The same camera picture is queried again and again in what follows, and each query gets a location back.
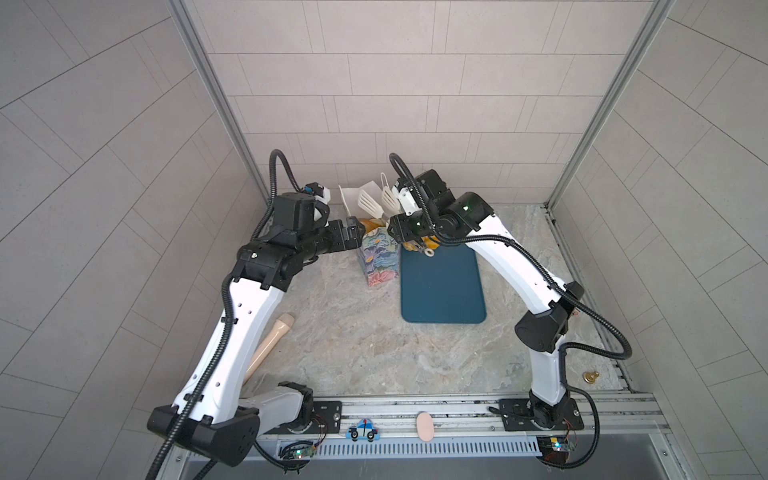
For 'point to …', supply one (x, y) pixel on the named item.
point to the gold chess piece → (590, 377)
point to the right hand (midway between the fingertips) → (392, 229)
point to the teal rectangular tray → (444, 288)
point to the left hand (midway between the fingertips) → (357, 226)
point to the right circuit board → (555, 449)
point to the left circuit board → (297, 449)
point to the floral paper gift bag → (379, 256)
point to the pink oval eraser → (425, 426)
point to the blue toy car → (363, 431)
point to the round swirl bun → (410, 247)
